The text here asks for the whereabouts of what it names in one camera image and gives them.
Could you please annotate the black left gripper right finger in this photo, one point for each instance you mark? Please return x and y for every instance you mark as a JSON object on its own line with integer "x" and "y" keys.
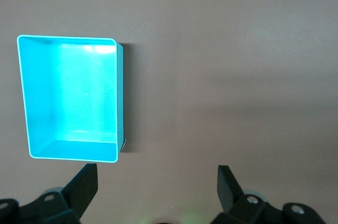
{"x": 227, "y": 192}

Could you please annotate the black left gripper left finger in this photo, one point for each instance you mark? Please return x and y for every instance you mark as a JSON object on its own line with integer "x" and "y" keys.
{"x": 82, "y": 189}

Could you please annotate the teal plastic bin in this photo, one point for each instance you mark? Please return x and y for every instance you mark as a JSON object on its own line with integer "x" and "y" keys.
{"x": 74, "y": 97}

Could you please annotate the brown table mat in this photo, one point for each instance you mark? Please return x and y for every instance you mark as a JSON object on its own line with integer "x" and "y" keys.
{"x": 224, "y": 63}

